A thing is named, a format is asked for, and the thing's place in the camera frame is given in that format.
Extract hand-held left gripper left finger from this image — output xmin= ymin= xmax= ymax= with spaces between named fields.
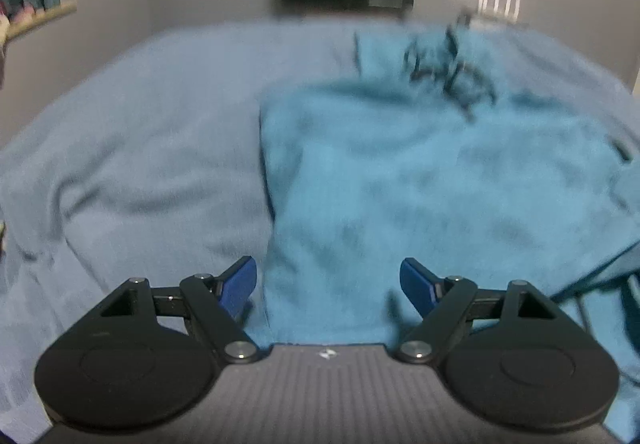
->
xmin=98 ymin=256 xmax=260 ymax=365

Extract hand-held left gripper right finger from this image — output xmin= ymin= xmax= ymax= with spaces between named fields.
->
xmin=397 ymin=258 xmax=559 ymax=365

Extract teal garment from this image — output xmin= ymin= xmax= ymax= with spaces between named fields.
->
xmin=245 ymin=26 xmax=640 ymax=440

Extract light blue blanket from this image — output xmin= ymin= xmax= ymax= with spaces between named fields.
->
xmin=0 ymin=20 xmax=640 ymax=444

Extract white router with antennas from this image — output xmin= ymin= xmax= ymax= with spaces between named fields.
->
xmin=470 ymin=0 xmax=526 ymax=31

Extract wooden window ledge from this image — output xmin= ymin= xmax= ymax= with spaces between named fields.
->
xmin=6 ymin=0 xmax=78 ymax=44

